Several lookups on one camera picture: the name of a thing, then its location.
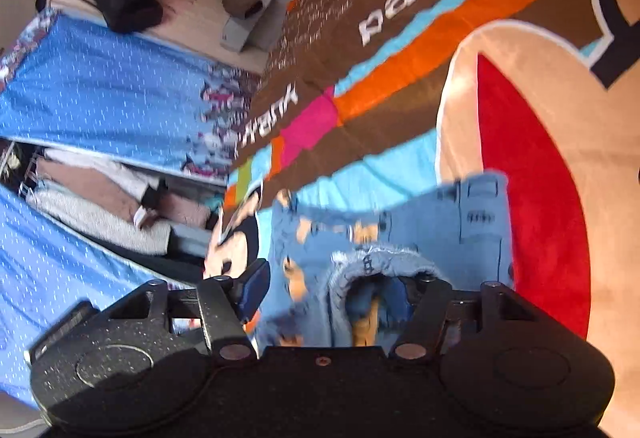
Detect paul frank colourful bedspread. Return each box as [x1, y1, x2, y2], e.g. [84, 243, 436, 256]
[224, 0, 639, 437]

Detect blue car print pants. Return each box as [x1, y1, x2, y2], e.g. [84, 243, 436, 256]
[254, 172, 514, 349]

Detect blue dotted wardrobe curtain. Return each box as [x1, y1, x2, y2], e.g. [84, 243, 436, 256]
[1, 8, 260, 187]

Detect grey bedside cabinet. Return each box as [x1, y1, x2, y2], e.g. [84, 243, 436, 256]
[220, 0, 291, 52]

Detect hanging beige grey clothes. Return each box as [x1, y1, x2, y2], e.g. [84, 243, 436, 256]
[21, 147, 221, 262]

